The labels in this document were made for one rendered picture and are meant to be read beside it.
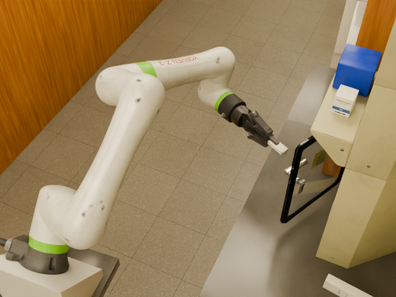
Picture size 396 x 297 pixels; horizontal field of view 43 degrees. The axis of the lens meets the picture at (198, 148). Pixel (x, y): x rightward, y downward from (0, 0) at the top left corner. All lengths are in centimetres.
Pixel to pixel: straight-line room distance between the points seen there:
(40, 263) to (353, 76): 104
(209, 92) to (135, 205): 136
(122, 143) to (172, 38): 287
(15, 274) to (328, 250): 98
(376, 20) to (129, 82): 72
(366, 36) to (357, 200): 48
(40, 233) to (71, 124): 206
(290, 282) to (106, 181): 71
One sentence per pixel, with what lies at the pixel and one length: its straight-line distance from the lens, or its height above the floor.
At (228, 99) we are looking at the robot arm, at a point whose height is 124.
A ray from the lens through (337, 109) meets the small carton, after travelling 142.
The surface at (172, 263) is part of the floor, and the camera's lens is 284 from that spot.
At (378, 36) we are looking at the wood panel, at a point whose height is 159.
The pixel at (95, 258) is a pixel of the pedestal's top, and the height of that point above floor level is 94.
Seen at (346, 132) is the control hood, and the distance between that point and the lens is 139.
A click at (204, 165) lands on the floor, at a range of 323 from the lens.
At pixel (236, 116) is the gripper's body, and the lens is 180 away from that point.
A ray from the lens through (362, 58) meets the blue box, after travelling 149.
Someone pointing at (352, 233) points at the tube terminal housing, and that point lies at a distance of 165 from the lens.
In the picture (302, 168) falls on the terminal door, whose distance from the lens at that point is 161.
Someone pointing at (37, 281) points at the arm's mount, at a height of 116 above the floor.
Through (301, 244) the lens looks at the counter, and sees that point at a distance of 183.
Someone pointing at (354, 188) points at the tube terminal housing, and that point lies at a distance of 149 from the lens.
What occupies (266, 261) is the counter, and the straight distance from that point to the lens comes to 178.
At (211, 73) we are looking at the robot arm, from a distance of 177.
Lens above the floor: 247
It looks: 48 degrees down
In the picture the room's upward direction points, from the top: straight up
